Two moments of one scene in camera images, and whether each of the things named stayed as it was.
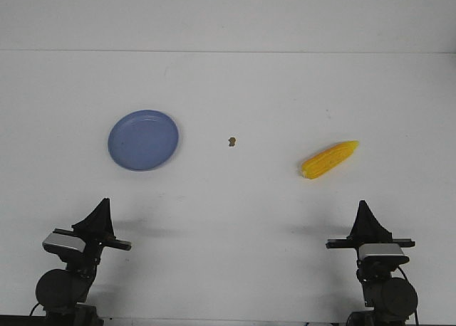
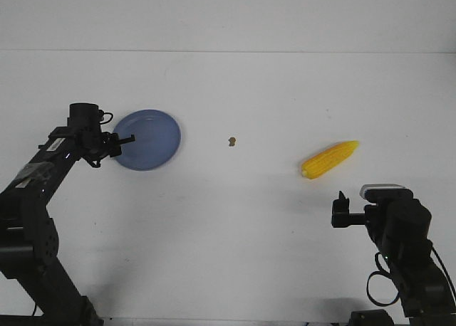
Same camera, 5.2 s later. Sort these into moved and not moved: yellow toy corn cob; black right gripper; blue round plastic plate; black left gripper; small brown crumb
Moved: black left gripper; black right gripper
Not moved: yellow toy corn cob; small brown crumb; blue round plastic plate
